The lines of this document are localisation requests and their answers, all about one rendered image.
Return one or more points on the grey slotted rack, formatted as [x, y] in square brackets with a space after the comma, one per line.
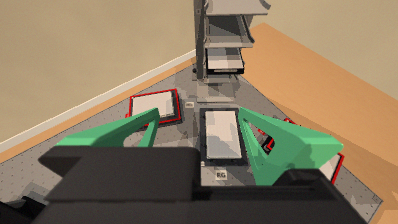
[222, 24]

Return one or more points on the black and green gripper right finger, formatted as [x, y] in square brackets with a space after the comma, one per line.
[296, 147]

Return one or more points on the black plate with label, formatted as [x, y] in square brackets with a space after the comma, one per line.
[224, 61]

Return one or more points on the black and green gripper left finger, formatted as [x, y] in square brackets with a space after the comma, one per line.
[113, 134]

